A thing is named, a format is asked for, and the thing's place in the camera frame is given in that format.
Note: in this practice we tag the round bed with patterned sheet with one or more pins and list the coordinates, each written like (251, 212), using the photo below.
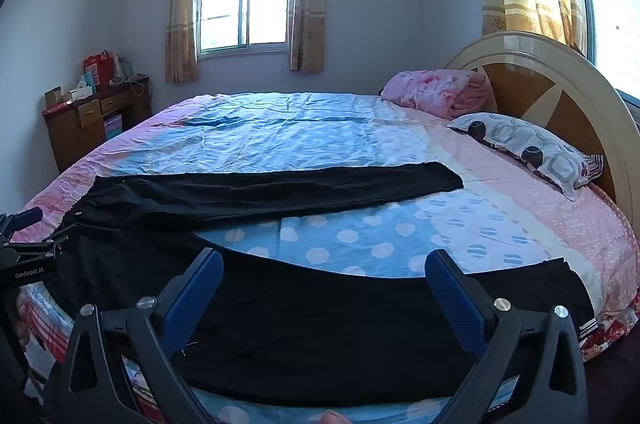
(325, 133)

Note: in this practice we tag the red gift bag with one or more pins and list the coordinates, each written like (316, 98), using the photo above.
(96, 68)

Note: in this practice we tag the person's right hand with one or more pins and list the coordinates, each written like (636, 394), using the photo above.
(336, 418)

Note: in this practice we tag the black pants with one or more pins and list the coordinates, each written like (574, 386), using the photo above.
(300, 314)

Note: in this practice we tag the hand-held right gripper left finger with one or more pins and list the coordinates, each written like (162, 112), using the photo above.
(195, 299)

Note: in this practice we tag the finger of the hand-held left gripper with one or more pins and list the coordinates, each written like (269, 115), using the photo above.
(25, 218)
(62, 236)

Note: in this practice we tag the large window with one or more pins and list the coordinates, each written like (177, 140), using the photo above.
(615, 13)

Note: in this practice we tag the brown cardboard box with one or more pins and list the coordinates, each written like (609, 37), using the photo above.
(52, 97)

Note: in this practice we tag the teal box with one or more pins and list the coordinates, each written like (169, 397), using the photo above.
(88, 84)

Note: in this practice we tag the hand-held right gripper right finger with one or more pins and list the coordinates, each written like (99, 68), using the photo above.
(455, 299)

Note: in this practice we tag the grey patterned pillow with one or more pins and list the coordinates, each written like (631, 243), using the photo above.
(525, 143)

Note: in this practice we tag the white tissue box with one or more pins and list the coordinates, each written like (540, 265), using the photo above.
(80, 93)

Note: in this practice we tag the wooden desk with drawers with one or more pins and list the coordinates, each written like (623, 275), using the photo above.
(75, 138)

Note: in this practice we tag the cream and wood headboard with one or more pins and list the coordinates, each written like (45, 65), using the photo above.
(560, 113)

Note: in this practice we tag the person's left hand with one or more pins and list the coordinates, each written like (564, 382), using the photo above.
(22, 319)

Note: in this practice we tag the folded pink floral blanket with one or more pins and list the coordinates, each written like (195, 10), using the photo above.
(435, 91)

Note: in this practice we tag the striped pillow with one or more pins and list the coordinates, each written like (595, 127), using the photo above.
(594, 166)

